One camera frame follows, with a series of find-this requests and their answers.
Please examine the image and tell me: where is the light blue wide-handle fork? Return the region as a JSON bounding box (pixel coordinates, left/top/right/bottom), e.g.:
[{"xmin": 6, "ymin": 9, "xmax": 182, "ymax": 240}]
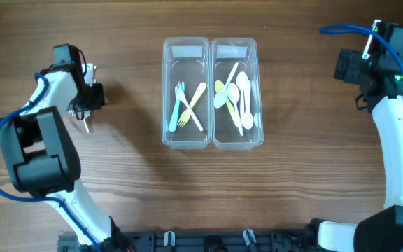
[{"xmin": 169, "ymin": 98, "xmax": 180, "ymax": 132}]

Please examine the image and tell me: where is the white slim fork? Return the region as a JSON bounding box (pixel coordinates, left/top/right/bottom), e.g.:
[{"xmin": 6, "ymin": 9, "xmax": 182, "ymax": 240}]
[{"xmin": 175, "ymin": 81, "xmax": 203, "ymax": 132}]

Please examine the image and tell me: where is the cream wide-handle fork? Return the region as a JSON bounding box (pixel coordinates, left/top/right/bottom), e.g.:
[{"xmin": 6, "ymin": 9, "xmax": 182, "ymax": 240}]
[{"xmin": 177, "ymin": 82, "xmax": 207, "ymax": 127}]

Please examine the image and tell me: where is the white spoon with long handle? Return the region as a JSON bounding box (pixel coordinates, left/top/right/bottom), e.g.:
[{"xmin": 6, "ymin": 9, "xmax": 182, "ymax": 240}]
[{"xmin": 213, "ymin": 62, "xmax": 239, "ymax": 109}]

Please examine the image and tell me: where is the yellow plastic spoon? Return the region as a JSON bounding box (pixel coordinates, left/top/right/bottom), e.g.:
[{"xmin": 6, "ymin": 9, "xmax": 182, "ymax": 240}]
[{"xmin": 215, "ymin": 80, "xmax": 239, "ymax": 127}]

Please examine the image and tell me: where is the white plastic spoon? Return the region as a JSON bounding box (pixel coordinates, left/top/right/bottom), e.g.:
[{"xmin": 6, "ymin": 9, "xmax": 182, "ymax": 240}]
[
  {"xmin": 236, "ymin": 71, "xmax": 248, "ymax": 128},
  {"xmin": 227, "ymin": 83, "xmax": 243, "ymax": 136}
]

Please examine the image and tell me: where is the white bent thin fork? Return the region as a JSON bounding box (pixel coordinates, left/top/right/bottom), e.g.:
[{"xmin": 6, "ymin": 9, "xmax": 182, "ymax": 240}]
[{"xmin": 83, "ymin": 119, "xmax": 90, "ymax": 133}]

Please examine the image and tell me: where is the white wide-handle spoon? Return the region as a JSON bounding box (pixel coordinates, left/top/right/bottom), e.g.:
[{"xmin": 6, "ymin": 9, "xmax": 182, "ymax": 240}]
[{"xmin": 242, "ymin": 80, "xmax": 253, "ymax": 130}]

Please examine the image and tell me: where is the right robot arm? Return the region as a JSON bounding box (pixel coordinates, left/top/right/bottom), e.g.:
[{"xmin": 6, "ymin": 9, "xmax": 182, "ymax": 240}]
[{"xmin": 303, "ymin": 50, "xmax": 403, "ymax": 251}]

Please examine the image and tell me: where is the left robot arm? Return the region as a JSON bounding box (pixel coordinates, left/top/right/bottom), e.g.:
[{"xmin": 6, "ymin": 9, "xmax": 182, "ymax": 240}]
[{"xmin": 0, "ymin": 44, "xmax": 134, "ymax": 251}]

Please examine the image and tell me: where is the left clear plastic container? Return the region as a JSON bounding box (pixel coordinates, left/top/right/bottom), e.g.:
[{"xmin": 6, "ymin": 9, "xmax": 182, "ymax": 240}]
[{"xmin": 162, "ymin": 37, "xmax": 212, "ymax": 150}]

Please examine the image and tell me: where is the clear plastic container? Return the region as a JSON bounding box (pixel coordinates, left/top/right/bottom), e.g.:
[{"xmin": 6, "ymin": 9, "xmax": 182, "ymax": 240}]
[
  {"xmin": 210, "ymin": 38, "xmax": 264, "ymax": 151},
  {"xmin": 162, "ymin": 37, "xmax": 212, "ymax": 150}
]

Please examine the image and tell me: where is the right clear plastic container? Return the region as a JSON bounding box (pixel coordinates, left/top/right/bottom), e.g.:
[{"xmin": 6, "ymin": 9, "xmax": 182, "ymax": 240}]
[{"xmin": 210, "ymin": 38, "xmax": 264, "ymax": 151}]

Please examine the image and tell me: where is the left blue cable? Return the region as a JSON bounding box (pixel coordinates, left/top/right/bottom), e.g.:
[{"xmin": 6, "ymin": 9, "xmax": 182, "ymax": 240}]
[{"xmin": 0, "ymin": 71, "xmax": 103, "ymax": 252}]

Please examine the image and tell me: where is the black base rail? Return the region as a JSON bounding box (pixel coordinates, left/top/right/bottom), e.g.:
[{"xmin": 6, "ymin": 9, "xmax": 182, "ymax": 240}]
[{"xmin": 57, "ymin": 229, "xmax": 328, "ymax": 252}]

